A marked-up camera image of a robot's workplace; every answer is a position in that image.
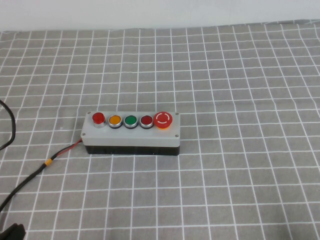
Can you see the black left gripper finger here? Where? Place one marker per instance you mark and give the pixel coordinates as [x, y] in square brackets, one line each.
[5, 236]
[19, 232]

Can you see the grey black button control box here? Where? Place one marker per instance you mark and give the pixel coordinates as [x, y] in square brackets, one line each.
[130, 138]

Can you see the yellow flat push button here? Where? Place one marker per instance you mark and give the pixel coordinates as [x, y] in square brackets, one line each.
[115, 120]

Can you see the green flat push button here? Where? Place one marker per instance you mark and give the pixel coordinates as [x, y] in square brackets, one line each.
[130, 121]

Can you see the red flat push button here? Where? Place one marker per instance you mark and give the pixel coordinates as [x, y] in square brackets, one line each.
[146, 121]

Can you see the red mushroom emergency stop button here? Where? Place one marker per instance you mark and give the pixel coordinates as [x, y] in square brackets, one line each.
[162, 119]

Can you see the red dome indicator lamp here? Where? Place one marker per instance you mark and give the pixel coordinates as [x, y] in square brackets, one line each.
[98, 118]

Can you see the grey white-grid tablecloth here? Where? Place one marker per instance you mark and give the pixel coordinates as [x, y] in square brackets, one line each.
[225, 180]

